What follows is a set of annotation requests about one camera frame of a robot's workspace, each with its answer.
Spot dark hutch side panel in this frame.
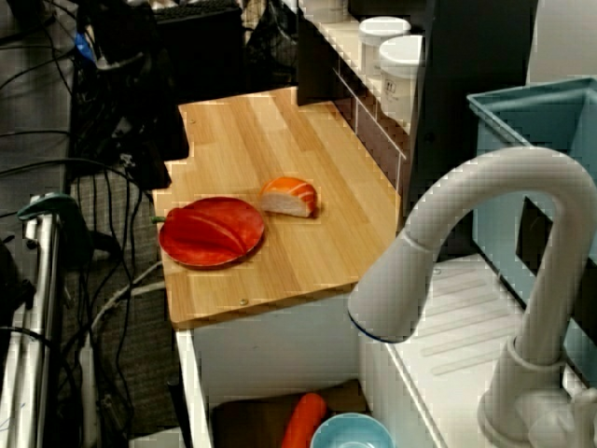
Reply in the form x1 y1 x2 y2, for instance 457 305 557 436
410 0 537 262

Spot orange carrot toy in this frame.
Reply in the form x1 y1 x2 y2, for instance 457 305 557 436
282 393 327 448

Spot salmon sushi toy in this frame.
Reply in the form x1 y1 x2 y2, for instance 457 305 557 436
258 175 319 218

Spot teal plastic bin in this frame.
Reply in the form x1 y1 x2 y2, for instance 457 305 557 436
467 77 597 374

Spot light blue bowl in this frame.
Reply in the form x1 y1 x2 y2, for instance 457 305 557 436
310 413 396 448

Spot black computer box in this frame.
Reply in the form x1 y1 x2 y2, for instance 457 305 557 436
153 0 246 102

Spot white cable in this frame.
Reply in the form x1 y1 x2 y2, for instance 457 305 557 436
90 260 165 332

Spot red bell pepper toy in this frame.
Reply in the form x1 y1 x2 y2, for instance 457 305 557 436
151 204 253 262

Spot red round plate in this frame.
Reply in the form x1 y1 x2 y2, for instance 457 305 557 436
158 197 267 271

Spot white lidded jar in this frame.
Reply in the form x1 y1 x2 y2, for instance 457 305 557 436
378 35 425 118
358 17 412 80

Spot blue tape piece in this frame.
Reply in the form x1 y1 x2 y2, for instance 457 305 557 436
74 30 102 66

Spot grey toy faucet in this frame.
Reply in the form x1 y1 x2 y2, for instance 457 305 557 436
347 147 597 448

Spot cream ledge shelf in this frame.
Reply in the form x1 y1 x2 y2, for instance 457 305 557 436
302 18 421 122

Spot white toy sink unit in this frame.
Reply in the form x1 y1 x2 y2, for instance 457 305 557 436
174 254 597 448

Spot aluminium frame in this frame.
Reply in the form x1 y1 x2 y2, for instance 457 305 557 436
0 195 64 448

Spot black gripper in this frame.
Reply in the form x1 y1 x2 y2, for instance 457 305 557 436
95 50 190 190

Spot black cable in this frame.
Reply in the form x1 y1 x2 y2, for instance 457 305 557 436
0 129 71 141
0 158 155 211
0 326 52 349

